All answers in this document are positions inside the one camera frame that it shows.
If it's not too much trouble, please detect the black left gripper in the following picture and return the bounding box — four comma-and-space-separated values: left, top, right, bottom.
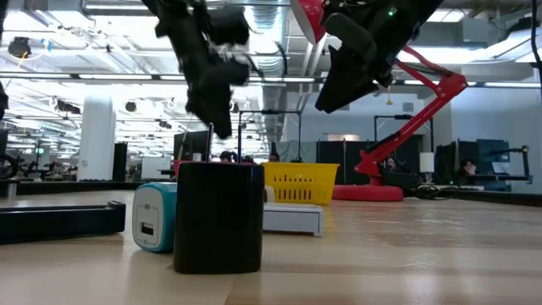
141, 0, 252, 141

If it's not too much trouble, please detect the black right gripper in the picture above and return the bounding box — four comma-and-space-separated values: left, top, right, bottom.
314, 0, 419, 115

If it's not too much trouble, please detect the all-black power adapter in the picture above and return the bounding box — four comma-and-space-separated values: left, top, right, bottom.
172, 161, 266, 275

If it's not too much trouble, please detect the blue white power adapter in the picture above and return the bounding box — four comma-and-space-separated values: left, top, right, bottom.
131, 181, 179, 254

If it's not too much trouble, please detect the white digital thermometer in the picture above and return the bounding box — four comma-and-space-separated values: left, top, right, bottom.
262, 202, 325, 238

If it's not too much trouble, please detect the black digital thermometer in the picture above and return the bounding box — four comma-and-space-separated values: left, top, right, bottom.
0, 200, 127, 246

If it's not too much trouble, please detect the black computer monitor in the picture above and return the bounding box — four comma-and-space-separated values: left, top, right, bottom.
173, 122, 213, 163

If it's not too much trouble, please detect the yellow plastic basket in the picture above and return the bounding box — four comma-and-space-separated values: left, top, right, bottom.
261, 162, 340, 207

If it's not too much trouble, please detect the red desk lamp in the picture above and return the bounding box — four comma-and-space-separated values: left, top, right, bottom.
290, 0, 468, 202

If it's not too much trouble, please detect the white table lamp shade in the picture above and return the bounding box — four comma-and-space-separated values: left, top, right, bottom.
418, 152, 435, 174

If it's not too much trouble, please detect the black tall cabinet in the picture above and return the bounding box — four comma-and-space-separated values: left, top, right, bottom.
112, 141, 128, 182

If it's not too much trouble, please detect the white building column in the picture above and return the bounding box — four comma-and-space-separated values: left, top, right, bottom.
77, 95, 117, 182

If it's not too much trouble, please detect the black rig frame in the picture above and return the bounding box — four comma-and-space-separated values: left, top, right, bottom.
373, 114, 435, 170
236, 109, 302, 164

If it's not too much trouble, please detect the black lamp power cable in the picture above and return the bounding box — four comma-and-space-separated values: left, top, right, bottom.
404, 184, 461, 201

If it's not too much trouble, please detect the black aluminium table frame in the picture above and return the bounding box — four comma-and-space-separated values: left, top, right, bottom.
0, 180, 542, 208

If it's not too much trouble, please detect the black hanging cable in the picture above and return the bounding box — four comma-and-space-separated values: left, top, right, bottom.
528, 0, 542, 103

